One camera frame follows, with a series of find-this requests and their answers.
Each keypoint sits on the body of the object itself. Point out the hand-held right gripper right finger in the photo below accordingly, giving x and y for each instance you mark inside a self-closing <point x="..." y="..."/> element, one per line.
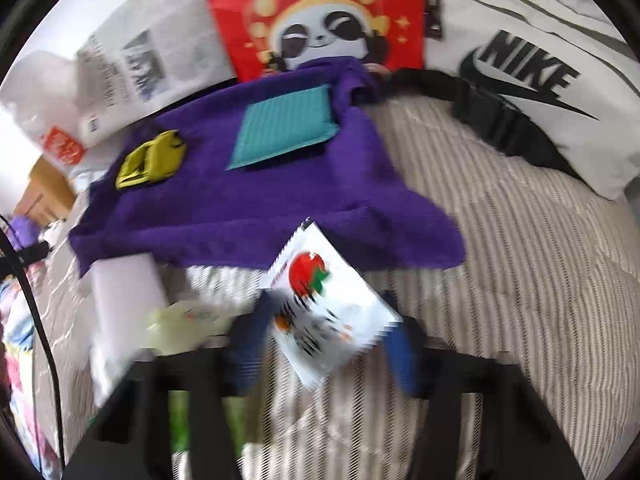
<point x="402" y="347"/>

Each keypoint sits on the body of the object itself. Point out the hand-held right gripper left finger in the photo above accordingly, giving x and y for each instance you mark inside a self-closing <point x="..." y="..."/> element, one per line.
<point x="247" y="342"/>

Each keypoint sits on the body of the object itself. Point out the green wet wipes pack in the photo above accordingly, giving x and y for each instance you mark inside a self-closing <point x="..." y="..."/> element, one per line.
<point x="180" y="325"/>

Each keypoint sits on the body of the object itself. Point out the white tomato print snack packet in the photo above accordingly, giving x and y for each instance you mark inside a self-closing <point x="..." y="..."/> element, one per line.
<point x="320" y="305"/>

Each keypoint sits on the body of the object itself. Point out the green tissue packet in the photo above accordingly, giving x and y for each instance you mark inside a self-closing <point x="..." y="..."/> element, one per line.
<point x="177" y="420"/>

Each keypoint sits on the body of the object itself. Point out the white foam block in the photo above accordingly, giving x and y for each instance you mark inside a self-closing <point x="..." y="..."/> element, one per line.
<point x="125" y="305"/>

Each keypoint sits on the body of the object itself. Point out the purple towel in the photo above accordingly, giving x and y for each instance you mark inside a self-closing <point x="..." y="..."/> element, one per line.
<point x="260" y="200"/>

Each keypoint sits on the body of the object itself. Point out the yellow and black mesh pouch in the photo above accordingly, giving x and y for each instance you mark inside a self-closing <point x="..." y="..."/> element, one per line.
<point x="150" y="160"/>

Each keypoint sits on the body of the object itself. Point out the green snack packet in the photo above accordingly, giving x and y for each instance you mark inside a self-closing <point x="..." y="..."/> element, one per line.
<point x="285" y="127"/>

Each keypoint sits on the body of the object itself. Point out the colourful printed cloth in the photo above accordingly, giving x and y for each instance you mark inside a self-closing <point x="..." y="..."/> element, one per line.
<point x="15" y="360"/>

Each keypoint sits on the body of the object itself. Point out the white plastic bag orange logo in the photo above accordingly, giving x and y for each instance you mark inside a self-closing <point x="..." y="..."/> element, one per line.
<point x="45" y="105"/>

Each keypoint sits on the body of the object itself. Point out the newspaper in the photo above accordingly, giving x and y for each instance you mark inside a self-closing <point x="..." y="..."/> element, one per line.
<point x="175" y="35"/>

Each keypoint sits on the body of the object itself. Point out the red panda print paper bag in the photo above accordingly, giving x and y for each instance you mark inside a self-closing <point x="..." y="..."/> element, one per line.
<point x="235" y="10"/>

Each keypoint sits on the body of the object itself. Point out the white bag with black logo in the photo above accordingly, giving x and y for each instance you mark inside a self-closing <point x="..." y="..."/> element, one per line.
<point x="500" y="25"/>

